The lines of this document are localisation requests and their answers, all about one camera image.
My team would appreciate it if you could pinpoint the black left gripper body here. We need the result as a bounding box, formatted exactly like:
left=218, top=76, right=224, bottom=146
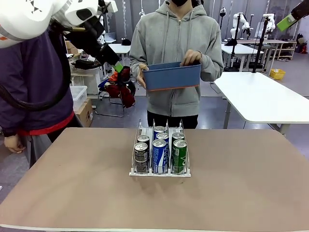
left=65, top=16, right=108, bottom=58

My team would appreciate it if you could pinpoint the blue basket with orange handles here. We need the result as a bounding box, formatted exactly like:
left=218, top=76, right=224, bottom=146
left=141, top=61, right=202, bottom=92

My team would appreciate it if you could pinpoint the person's left forearm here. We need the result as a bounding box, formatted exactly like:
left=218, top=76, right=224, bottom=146
left=199, top=54, right=224, bottom=82

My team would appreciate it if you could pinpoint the person's right forearm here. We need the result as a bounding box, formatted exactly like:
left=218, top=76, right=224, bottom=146
left=129, top=52, right=145, bottom=83

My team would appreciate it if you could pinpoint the green beverage can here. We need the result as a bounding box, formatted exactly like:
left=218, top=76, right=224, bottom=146
left=171, top=132, right=186, bottom=143
left=172, top=139, right=188, bottom=175

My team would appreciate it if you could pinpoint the clear plastic can dispenser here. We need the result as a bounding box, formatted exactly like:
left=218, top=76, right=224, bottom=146
left=129, top=118, right=192, bottom=177

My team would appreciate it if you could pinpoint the person's right hand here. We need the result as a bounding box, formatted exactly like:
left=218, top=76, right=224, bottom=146
left=137, top=63, right=147, bottom=89

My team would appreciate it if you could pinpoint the person's left hand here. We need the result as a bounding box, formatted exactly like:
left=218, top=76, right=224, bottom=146
left=180, top=49, right=202, bottom=67

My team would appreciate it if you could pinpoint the bystander's hand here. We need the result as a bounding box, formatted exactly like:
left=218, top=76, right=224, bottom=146
left=3, top=133, right=26, bottom=154

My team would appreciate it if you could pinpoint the small white desk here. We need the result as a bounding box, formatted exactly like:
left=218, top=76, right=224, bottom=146
left=108, top=43, right=131, bottom=64

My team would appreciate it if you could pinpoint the black bag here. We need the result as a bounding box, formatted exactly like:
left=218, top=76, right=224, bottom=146
left=73, top=59, right=102, bottom=71

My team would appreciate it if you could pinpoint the wooden shelf unit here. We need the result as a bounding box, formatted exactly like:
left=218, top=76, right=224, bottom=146
left=275, top=40, right=297, bottom=61

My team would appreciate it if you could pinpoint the red black jacket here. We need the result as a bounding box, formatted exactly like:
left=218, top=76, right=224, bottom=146
left=105, top=67, right=136, bottom=108

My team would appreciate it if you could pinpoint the translucent white storage bin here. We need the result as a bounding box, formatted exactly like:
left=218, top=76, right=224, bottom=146
left=70, top=86, right=88, bottom=114

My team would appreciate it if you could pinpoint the white lab table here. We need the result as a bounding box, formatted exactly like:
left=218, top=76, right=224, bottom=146
left=221, top=43, right=266, bottom=72

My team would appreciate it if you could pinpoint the yellow plastic bin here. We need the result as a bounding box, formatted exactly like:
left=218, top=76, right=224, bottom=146
left=269, top=69, right=286, bottom=80

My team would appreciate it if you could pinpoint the brown cardboard box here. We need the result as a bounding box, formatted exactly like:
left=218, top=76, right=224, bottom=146
left=74, top=98, right=94, bottom=128

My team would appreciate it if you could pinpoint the person in grey hoodie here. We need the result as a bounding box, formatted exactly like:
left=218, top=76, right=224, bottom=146
left=129, top=0, right=224, bottom=130

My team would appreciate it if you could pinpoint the black studio light stand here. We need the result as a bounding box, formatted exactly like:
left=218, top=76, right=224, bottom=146
left=219, top=6, right=227, bottom=43

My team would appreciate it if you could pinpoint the bystander in grey trousers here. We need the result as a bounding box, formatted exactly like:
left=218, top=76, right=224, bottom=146
left=0, top=26, right=84, bottom=170

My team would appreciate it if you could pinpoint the large white table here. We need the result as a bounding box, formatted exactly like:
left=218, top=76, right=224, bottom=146
left=213, top=72, right=309, bottom=136

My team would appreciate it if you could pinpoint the black camera stand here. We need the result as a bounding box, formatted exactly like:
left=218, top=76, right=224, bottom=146
left=252, top=14, right=271, bottom=73

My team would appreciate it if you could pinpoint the metal chair frame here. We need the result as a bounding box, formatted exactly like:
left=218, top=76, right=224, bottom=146
left=96, top=91, right=125, bottom=118

